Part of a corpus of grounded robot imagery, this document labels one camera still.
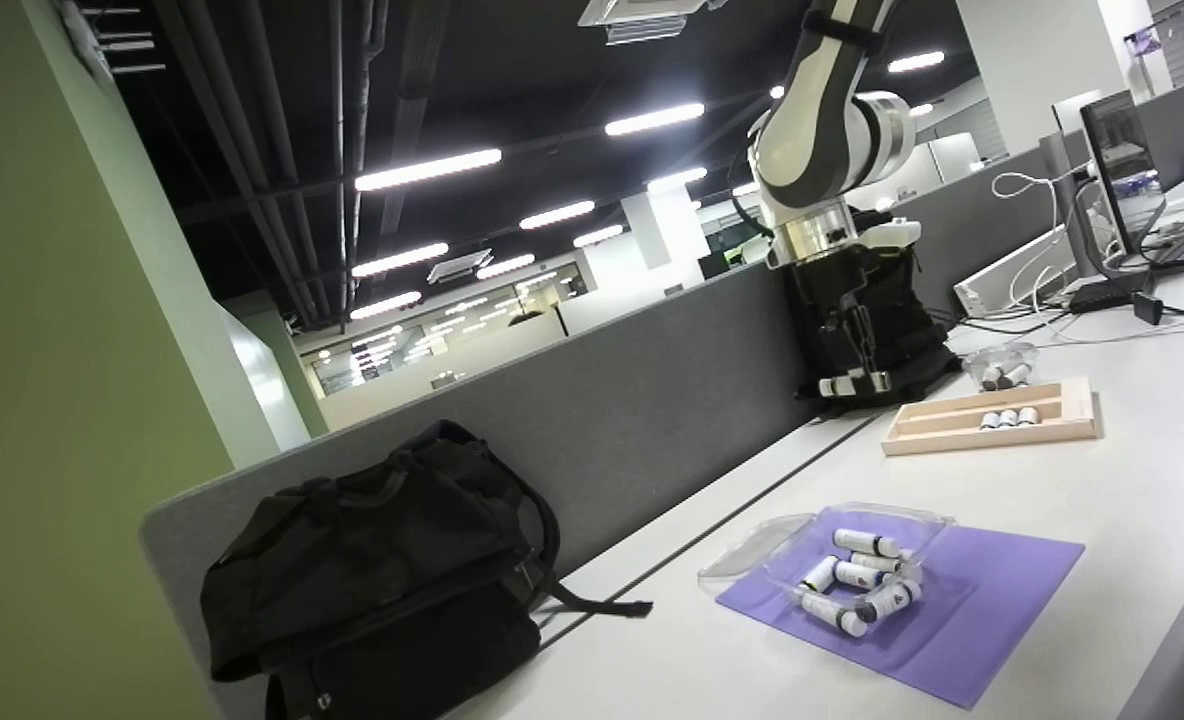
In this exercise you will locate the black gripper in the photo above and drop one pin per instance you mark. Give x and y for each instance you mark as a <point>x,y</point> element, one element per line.
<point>853,308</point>

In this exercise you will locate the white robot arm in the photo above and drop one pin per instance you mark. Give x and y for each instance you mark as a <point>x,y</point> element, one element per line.
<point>811,149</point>

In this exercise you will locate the white bottle in bowl top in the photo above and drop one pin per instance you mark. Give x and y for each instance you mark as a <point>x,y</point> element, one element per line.
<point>868,545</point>

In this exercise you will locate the white bottle in bowl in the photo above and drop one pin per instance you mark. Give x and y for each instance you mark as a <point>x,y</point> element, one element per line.
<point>821,572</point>
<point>868,545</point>
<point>833,612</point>
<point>853,572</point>
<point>891,600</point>

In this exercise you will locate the colourless plastic bowl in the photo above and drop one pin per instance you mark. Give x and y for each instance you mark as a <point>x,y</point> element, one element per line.
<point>760,572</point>

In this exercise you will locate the white bottle in bowl middle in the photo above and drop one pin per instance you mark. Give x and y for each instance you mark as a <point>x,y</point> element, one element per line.
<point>853,572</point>

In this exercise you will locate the white bottle in bowl left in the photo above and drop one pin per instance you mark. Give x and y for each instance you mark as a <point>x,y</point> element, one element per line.
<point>821,572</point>

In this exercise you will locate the white bottle in bowl right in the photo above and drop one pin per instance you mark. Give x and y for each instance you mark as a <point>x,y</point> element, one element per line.
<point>891,600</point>

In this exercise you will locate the white bottle in bowl front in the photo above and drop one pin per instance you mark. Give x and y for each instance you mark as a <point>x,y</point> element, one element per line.
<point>833,612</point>

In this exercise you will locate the black backpack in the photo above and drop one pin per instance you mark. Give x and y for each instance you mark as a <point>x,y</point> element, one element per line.
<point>926,346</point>

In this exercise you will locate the small items in tray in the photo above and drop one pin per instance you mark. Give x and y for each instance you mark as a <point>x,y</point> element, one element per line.
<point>1011,418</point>

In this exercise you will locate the grey object behind tray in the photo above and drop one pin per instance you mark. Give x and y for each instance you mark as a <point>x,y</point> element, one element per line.
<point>1000,366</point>

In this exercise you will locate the wooden tray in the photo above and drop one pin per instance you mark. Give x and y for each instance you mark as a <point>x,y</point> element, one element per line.
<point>952,426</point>

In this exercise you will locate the white power strip box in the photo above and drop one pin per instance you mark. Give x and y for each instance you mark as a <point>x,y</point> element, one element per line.
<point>1019,278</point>

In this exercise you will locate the purple mat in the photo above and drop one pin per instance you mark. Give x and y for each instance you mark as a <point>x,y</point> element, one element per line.
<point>984,591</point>

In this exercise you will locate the grey desk partition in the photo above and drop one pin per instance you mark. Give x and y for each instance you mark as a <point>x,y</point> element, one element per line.
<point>609,426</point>

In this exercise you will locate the laptop computer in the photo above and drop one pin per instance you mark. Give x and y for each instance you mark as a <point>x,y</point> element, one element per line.
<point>1137,155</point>

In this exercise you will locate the black duffel bag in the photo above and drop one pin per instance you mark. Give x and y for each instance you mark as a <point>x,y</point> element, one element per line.
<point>391,592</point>

